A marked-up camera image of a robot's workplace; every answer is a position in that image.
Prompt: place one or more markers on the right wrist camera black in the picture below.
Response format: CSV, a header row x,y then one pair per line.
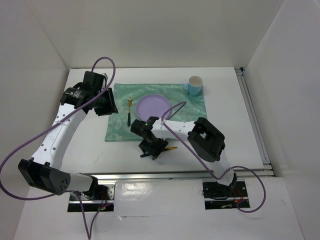
x,y
137,127

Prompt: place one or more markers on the front aluminium rail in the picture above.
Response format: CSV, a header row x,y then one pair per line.
x,y
266,172

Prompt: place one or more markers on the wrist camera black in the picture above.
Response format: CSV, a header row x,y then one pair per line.
x,y
137,127
93,81

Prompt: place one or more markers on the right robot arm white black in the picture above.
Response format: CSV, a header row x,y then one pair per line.
x,y
205,141

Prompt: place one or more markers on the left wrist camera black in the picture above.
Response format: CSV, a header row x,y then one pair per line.
x,y
93,81

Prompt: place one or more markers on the aluminium rail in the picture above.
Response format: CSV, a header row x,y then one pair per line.
x,y
252,116
266,172

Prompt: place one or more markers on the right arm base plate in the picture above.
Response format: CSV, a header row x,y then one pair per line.
x,y
218,198

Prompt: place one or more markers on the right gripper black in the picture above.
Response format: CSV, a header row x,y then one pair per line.
x,y
154,151

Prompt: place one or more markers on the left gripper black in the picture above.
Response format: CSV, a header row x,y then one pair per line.
x,y
110,107

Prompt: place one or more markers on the gold fork black handle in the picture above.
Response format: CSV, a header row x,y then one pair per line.
x,y
129,103

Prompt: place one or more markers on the green patterned cloth placemat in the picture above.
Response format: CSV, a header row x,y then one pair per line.
x,y
117,129

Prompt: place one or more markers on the right side aluminium rail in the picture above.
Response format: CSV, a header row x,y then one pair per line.
x,y
252,116

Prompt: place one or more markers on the light blue mug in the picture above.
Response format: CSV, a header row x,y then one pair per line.
x,y
194,85

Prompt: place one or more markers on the purple plastic plate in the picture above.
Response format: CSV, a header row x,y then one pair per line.
x,y
152,105

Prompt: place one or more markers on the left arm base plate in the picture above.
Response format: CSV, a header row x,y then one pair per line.
x,y
103,199

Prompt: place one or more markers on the gold knife black handle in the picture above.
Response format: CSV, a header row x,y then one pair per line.
x,y
164,150

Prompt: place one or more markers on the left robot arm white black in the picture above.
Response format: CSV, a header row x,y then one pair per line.
x,y
43,169

